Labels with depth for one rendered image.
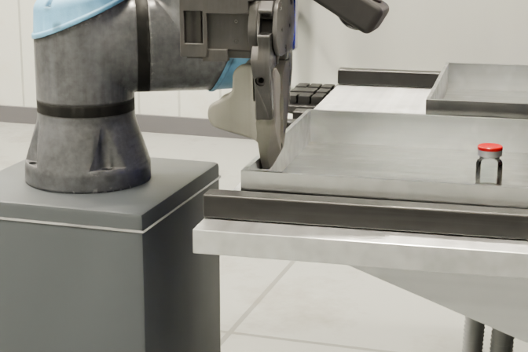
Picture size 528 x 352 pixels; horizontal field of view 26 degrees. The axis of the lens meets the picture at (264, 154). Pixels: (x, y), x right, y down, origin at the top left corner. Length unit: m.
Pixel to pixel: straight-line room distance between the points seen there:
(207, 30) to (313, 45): 0.93
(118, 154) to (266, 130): 0.43
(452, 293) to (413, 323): 2.13
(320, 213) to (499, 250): 0.14
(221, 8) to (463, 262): 0.28
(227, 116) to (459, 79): 0.58
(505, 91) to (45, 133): 0.57
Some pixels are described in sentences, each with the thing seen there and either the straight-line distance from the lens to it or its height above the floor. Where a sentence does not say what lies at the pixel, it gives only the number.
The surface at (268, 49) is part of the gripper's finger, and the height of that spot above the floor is 1.01.
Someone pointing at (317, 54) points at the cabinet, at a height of 0.87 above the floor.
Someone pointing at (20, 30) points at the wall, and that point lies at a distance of 5.55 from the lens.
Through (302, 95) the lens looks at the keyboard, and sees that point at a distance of 1.70.
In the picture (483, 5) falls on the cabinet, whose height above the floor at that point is 0.95.
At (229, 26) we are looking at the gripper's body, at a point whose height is 1.03.
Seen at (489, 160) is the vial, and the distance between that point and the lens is 0.96.
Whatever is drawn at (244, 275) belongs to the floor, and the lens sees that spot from 3.40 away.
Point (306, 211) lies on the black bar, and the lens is 0.89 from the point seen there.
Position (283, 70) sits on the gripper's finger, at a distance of 0.96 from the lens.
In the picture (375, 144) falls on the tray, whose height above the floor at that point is 0.88.
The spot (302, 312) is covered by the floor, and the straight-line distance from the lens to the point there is 3.13.
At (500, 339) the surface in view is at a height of 0.36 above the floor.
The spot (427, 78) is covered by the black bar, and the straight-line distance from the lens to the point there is 1.49.
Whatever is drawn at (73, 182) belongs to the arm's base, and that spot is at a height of 0.80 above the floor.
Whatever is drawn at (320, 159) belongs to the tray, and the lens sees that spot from 1.09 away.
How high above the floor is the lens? 1.14
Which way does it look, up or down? 14 degrees down
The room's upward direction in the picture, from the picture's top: straight up
